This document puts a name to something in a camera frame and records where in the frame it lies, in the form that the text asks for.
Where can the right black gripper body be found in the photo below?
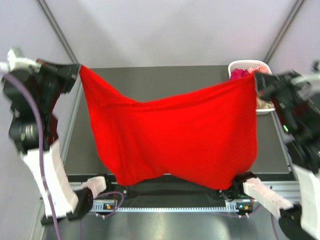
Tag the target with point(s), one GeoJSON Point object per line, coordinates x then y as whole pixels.
{"type": "Point", "coordinates": [281, 91]}

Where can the pink t shirt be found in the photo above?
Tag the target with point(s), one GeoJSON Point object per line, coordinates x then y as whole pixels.
{"type": "Point", "coordinates": [261, 69]}

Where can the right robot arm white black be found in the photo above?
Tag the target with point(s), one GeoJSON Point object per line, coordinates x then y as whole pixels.
{"type": "Point", "coordinates": [297, 221]}

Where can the beige t shirt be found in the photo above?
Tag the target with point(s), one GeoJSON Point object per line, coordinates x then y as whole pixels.
{"type": "Point", "coordinates": [263, 105]}

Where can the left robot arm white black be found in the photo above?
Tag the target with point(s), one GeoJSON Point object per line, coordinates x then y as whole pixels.
{"type": "Point", "coordinates": [37, 141]}

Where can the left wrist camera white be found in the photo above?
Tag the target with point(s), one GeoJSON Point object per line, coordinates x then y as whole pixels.
{"type": "Point", "coordinates": [16, 60]}

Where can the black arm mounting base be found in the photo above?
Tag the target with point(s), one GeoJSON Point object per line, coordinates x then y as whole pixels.
{"type": "Point", "coordinates": [171, 192]}

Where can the magenta t shirt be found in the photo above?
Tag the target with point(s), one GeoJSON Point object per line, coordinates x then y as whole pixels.
{"type": "Point", "coordinates": [238, 74]}

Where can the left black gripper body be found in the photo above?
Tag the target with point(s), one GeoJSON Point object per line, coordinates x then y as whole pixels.
{"type": "Point", "coordinates": [54, 80]}

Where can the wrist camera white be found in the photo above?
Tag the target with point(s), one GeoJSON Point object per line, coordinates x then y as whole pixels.
{"type": "Point", "coordinates": [16, 60]}
{"type": "Point", "coordinates": [313, 79]}

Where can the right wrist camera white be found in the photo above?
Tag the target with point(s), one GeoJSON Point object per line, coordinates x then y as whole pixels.
{"type": "Point", "coordinates": [313, 79]}

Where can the red t shirt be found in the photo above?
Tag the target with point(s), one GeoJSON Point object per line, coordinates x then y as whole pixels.
{"type": "Point", "coordinates": [207, 136]}

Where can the white plastic laundry basket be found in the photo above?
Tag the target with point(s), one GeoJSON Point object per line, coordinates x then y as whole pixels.
{"type": "Point", "coordinates": [250, 65]}

